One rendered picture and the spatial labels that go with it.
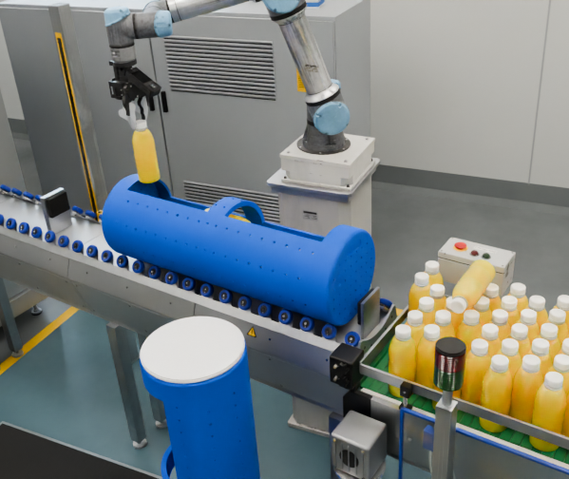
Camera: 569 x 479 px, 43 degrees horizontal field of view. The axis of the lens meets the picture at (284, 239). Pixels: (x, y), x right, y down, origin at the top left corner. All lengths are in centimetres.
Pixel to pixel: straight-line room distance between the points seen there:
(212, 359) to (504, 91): 328
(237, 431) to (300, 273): 46
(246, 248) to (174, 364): 41
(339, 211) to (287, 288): 55
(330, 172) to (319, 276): 58
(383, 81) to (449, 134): 56
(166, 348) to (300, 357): 42
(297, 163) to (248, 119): 147
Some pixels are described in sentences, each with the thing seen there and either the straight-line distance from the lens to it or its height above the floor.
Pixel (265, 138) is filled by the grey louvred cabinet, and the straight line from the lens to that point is 391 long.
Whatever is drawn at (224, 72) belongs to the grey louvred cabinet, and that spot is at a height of 114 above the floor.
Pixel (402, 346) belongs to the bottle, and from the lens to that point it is 185.
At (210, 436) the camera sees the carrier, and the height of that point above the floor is 84.
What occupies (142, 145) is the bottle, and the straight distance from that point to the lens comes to 233.
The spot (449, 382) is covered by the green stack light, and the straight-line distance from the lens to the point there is 157.
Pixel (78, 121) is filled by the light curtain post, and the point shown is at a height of 125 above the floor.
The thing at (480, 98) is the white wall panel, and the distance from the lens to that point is 480.
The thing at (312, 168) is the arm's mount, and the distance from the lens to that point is 245.
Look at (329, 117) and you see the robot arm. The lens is 231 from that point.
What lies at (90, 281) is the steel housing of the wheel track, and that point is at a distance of 267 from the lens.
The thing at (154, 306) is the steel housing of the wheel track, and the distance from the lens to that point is 247.
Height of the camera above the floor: 219
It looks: 29 degrees down
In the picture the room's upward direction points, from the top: 4 degrees counter-clockwise
